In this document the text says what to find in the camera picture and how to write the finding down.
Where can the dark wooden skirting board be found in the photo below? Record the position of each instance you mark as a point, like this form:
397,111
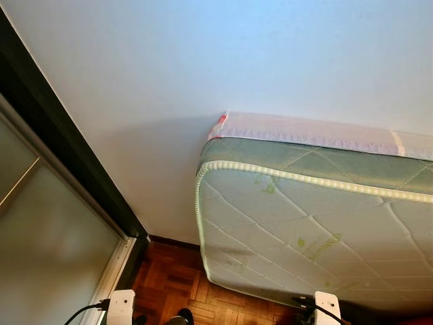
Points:
172,241

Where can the frosted glass sliding door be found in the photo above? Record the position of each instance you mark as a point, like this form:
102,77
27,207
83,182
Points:
54,250

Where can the grey left robot leg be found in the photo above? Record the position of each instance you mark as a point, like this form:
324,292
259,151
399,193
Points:
184,317

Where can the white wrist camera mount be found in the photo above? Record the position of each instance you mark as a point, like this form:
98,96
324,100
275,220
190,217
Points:
122,308
328,310

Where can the quilted green white mattress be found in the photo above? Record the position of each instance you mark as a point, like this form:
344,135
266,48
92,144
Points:
304,223

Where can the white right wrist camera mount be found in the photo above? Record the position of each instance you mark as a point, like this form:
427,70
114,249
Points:
328,310

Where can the black wardrobe frame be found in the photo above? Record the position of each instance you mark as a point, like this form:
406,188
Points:
67,132

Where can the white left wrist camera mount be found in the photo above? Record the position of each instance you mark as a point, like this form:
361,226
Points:
122,308

